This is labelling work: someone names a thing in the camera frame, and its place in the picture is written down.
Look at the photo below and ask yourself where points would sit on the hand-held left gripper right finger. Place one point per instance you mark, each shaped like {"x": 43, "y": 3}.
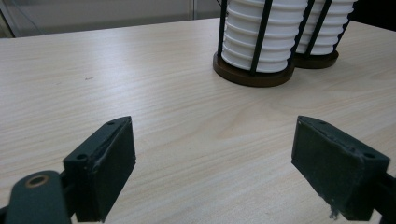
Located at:
{"x": 333, "y": 168}

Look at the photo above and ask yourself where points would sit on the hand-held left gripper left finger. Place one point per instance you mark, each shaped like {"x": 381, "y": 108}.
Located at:
{"x": 102, "y": 168}

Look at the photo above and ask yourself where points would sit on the stack of white paper cups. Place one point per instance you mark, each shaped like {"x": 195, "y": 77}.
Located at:
{"x": 243, "y": 34}
{"x": 337, "y": 31}

